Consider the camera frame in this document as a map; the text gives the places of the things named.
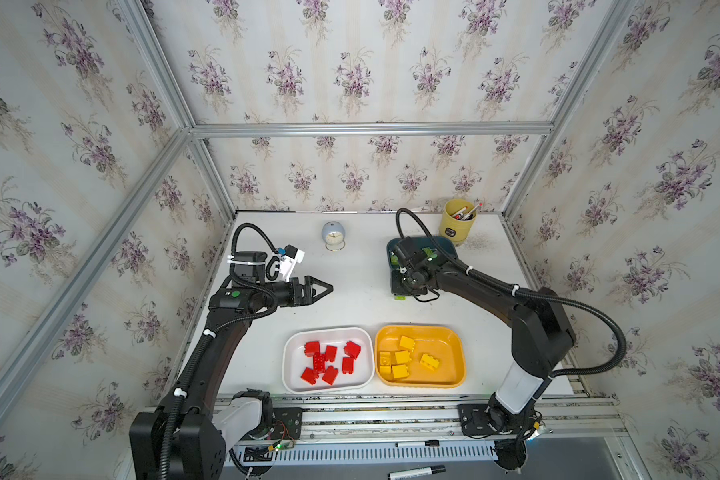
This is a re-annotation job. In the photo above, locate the yellow plastic tray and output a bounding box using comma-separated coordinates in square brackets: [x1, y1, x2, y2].
[375, 325, 467, 389]

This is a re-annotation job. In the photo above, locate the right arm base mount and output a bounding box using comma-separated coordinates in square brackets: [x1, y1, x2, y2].
[457, 399, 543, 471]

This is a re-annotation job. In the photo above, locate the black marker pen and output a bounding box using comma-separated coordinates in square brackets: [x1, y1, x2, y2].
[387, 465, 446, 480]

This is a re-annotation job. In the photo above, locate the red lego brick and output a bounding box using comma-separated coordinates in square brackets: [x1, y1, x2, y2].
[312, 353, 326, 374]
[342, 357, 355, 375]
[323, 345, 338, 363]
[301, 367, 320, 385]
[321, 366, 339, 385]
[304, 341, 321, 357]

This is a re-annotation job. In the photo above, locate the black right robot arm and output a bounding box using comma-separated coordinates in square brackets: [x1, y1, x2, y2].
[296, 209, 576, 414]

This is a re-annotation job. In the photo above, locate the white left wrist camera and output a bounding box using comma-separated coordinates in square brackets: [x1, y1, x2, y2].
[277, 245, 305, 282]

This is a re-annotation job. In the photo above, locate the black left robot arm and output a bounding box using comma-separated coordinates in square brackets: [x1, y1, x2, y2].
[129, 223, 333, 479]

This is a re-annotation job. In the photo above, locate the yellow curved lego brick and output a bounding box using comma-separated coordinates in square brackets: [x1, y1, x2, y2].
[379, 351, 394, 367]

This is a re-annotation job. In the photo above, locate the yellow pen cup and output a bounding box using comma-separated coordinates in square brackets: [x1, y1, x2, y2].
[439, 199, 479, 246]

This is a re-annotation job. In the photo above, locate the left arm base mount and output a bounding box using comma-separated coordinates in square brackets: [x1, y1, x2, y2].
[213, 399, 303, 466]

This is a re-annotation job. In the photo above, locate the white plastic tray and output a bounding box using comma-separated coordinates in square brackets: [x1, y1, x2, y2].
[282, 327, 375, 394]

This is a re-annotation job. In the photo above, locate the blue round alarm clock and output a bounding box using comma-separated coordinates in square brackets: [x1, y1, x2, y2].
[321, 221, 346, 252]

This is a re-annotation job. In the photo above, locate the dark teal plastic bin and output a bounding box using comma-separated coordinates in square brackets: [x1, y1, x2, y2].
[385, 236, 458, 269]

